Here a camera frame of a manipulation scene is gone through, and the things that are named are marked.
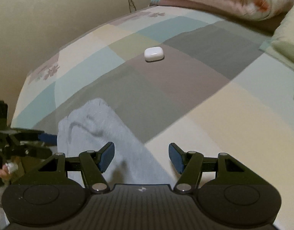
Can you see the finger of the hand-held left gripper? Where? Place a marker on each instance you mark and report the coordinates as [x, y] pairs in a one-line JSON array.
[[34, 149], [49, 139]]

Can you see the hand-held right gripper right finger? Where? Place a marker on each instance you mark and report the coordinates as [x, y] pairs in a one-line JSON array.
[[175, 158]]

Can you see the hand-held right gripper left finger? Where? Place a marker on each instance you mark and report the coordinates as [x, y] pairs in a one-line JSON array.
[[106, 158]]

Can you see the grey sweatpants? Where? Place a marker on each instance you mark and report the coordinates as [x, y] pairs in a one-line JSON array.
[[94, 124]]

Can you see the person's left hand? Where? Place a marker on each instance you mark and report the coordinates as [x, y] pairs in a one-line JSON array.
[[3, 175]]

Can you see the patchwork bed sheet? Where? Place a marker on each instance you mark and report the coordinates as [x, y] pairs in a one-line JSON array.
[[209, 100]]

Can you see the white earbud case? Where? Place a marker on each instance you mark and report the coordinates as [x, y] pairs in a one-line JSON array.
[[153, 54]]

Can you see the large patchwork pillow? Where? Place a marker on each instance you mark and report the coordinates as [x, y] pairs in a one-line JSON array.
[[290, 40]]

